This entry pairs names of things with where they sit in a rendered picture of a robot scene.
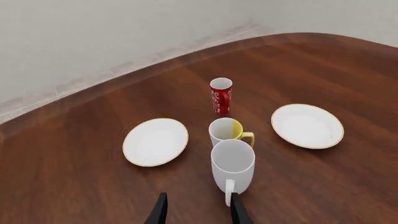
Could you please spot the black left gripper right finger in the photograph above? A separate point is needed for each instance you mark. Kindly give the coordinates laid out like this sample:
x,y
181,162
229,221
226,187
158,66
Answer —
x,y
238,210

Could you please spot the plain white mug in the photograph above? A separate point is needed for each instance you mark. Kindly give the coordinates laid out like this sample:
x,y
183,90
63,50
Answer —
x,y
233,163

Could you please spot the white plate with gold rim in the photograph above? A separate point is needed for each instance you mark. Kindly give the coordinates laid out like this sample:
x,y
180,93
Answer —
x,y
307,126
155,142

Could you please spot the red patterned mug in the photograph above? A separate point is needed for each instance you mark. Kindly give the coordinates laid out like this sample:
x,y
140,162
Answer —
x,y
221,100

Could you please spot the white and yellow mug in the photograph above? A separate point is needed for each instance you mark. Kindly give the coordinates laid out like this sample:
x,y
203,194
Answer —
x,y
222,133

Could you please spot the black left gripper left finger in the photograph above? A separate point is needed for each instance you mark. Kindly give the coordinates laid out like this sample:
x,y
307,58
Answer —
x,y
158,210

